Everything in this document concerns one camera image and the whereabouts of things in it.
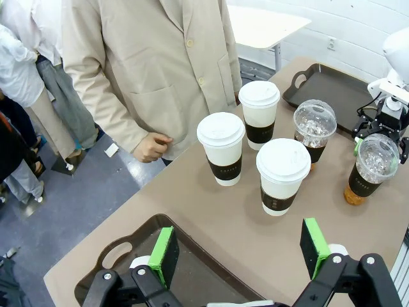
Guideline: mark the white side table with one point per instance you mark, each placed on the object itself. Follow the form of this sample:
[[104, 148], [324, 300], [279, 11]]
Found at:
[[265, 25]]

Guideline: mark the person in beige coat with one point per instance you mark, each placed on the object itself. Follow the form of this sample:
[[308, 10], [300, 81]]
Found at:
[[159, 64]]

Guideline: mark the brown tray with hot cups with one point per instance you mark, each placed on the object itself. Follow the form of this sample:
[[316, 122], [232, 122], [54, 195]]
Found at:
[[198, 281]]

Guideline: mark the bystander in grey trousers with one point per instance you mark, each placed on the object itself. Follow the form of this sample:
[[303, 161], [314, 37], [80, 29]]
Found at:
[[67, 102]]

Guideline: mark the white wall socket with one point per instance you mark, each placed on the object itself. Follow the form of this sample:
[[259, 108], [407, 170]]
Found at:
[[331, 44]]

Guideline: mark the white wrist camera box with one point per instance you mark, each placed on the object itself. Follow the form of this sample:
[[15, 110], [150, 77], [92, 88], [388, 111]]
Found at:
[[388, 91]]

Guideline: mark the bystander in dark top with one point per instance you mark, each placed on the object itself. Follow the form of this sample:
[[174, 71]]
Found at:
[[12, 150]]

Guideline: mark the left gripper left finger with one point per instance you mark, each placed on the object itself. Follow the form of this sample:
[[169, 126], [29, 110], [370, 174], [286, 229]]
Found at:
[[166, 256]]

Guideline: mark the white hot coffee cup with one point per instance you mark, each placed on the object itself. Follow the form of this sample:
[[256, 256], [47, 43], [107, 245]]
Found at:
[[281, 179], [222, 153], [259, 115]]

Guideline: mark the person's right hand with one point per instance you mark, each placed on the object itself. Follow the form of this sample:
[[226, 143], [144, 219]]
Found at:
[[151, 147]]

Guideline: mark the person's right forearm beige sleeve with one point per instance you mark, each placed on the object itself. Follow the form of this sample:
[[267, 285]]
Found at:
[[99, 105]]

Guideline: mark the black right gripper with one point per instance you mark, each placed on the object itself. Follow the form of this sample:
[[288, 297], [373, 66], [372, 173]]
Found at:
[[393, 116]]

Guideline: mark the bystander in beige trousers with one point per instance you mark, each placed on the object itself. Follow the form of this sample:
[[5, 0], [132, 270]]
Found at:
[[19, 73]]

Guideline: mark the white paper scrap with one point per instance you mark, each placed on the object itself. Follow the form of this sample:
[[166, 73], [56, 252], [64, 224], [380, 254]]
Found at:
[[112, 149]]

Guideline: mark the brown tray with iced cups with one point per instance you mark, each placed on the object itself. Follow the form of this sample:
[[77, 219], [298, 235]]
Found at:
[[332, 92]]

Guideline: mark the iced coffee cup high sleeve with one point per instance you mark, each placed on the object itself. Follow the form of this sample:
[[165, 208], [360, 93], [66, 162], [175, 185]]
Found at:
[[370, 172]]

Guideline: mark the iced coffee cup low sleeve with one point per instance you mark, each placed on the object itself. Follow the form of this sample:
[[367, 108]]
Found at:
[[314, 124]]

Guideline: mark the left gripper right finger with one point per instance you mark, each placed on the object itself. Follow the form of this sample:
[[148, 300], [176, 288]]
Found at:
[[314, 252]]

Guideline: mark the black bag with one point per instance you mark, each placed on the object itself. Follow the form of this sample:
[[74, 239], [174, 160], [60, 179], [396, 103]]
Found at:
[[11, 284]]

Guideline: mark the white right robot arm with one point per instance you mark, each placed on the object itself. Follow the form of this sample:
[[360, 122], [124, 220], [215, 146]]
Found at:
[[397, 51]]

